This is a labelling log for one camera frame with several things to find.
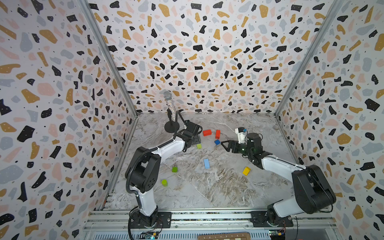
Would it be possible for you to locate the black microphone stand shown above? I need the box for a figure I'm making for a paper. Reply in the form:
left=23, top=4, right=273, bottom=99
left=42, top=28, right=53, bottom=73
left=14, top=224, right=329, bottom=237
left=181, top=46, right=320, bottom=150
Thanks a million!
left=164, top=109, right=180, bottom=133

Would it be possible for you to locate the yellow block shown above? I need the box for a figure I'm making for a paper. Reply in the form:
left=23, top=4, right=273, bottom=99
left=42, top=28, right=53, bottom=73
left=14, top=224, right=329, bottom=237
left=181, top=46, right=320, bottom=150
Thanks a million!
left=243, top=167, right=251, bottom=176

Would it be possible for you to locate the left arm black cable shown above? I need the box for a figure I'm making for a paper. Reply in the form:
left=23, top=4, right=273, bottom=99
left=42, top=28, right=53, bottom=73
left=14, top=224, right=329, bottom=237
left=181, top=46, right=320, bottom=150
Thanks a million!
left=125, top=109, right=193, bottom=194

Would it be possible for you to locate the light blue long block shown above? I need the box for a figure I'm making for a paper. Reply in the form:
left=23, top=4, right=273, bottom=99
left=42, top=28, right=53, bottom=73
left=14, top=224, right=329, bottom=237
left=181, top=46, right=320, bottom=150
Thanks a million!
left=204, top=159, right=210, bottom=169

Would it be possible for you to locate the glitter silver microphone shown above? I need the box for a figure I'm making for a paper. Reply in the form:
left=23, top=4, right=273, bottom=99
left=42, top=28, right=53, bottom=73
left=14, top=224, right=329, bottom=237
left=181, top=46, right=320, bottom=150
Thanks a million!
left=164, top=91, right=177, bottom=122

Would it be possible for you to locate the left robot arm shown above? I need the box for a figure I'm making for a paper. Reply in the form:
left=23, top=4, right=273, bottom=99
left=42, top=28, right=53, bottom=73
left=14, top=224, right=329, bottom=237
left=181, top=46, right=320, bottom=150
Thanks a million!
left=125, top=121, right=203, bottom=228

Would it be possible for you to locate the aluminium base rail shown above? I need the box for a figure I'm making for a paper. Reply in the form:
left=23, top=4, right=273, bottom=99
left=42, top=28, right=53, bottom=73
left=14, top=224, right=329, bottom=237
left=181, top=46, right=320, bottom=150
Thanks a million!
left=84, top=208, right=337, bottom=231

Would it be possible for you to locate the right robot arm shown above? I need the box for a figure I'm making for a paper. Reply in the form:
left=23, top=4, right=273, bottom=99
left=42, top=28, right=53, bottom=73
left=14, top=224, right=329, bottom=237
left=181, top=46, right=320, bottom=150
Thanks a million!
left=221, top=133, right=337, bottom=226

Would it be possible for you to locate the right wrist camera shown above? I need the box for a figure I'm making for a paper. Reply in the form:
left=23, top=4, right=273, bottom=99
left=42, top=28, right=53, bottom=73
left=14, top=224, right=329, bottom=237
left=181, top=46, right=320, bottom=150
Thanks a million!
left=235, top=127, right=247, bottom=144

